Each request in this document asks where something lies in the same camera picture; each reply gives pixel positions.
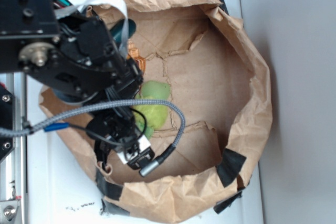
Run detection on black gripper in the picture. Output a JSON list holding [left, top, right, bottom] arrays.
[[85, 106, 154, 170]]

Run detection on green plush frog toy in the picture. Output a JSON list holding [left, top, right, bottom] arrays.
[[133, 80, 171, 140]]

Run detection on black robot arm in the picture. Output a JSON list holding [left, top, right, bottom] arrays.
[[1, 0, 154, 170]]

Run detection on orange spiral seashell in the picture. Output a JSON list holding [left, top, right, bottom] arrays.
[[128, 39, 146, 73]]

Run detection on dark green oval case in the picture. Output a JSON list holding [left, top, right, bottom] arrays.
[[110, 19, 137, 44]]

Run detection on brown paper bag bin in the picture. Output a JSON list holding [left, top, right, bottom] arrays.
[[38, 0, 273, 221]]

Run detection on aluminium frame rail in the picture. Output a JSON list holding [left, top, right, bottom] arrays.
[[1, 73, 29, 223]]

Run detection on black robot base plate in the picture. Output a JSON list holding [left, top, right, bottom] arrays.
[[1, 82, 15, 163]]

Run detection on white flat ribbon cable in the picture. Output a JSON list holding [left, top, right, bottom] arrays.
[[54, 0, 130, 57]]

